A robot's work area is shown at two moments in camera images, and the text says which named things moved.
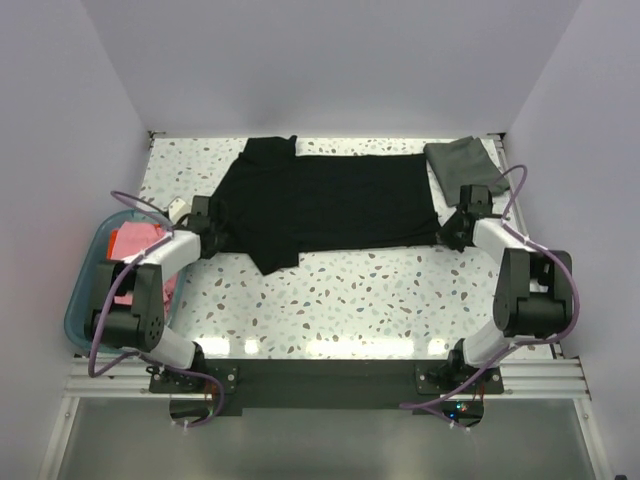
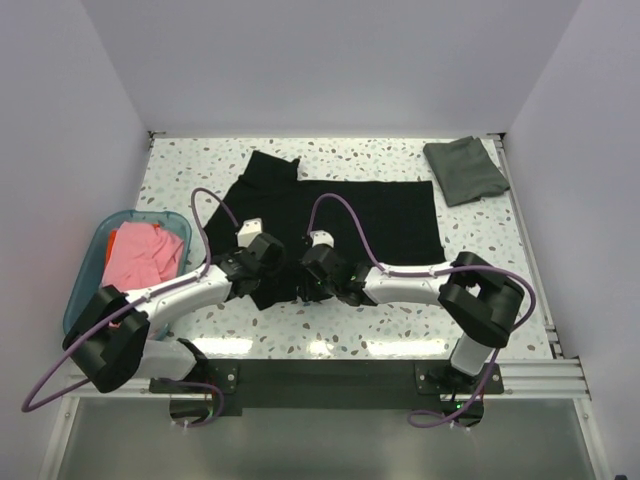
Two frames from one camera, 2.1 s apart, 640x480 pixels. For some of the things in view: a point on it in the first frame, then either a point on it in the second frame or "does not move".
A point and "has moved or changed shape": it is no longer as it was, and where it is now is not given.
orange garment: x=112 y=240 does not move
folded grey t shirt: x=464 y=162 does not move
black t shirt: x=280 y=205 has moved or changed shape
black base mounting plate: x=327 y=384 does not move
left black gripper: x=213 y=252 → x=269 y=277
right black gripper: x=460 y=214 → x=306 y=290
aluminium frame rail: x=523 y=377 does not move
